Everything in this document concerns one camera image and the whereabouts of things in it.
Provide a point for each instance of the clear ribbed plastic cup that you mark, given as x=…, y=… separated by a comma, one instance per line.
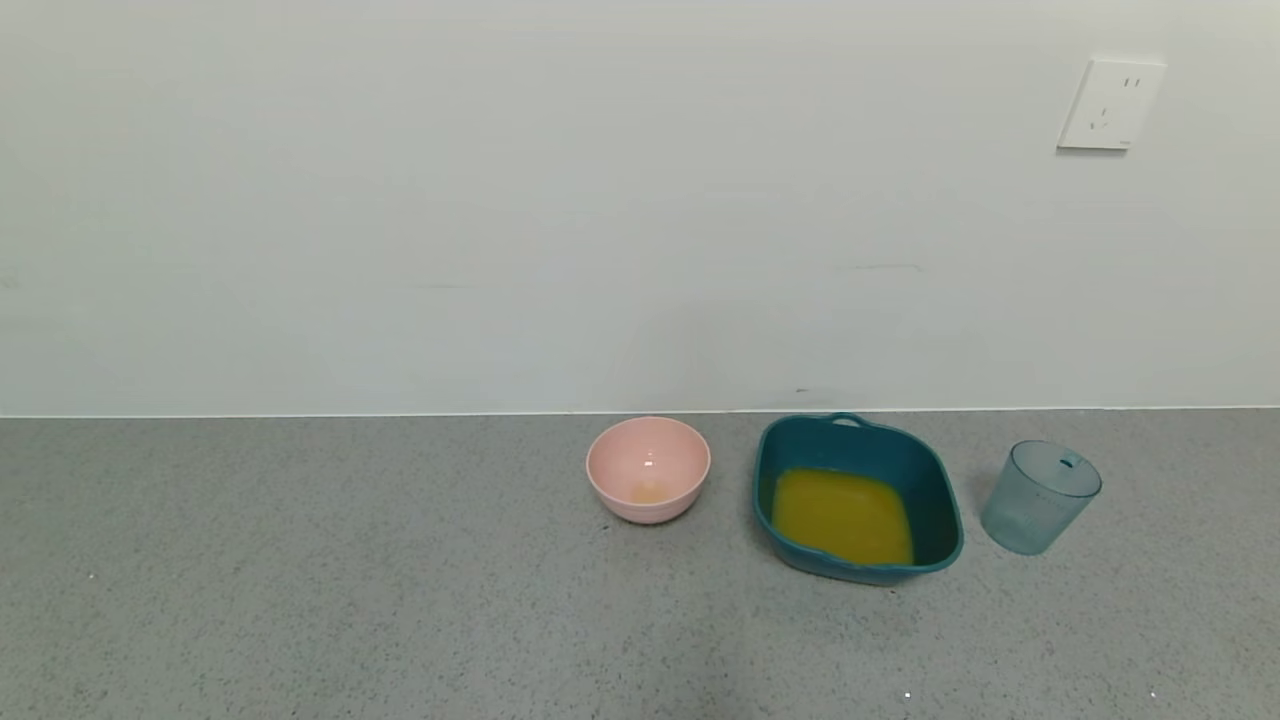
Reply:
x=1035, y=510

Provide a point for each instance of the orange juice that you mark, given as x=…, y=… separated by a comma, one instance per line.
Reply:
x=840, y=515

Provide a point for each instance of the white wall socket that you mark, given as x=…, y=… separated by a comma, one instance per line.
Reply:
x=1112, y=103

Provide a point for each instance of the teal square plastic basin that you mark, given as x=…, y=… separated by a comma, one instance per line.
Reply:
x=850, y=445

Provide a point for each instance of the pink plastic bowl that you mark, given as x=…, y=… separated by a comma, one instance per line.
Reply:
x=648, y=470

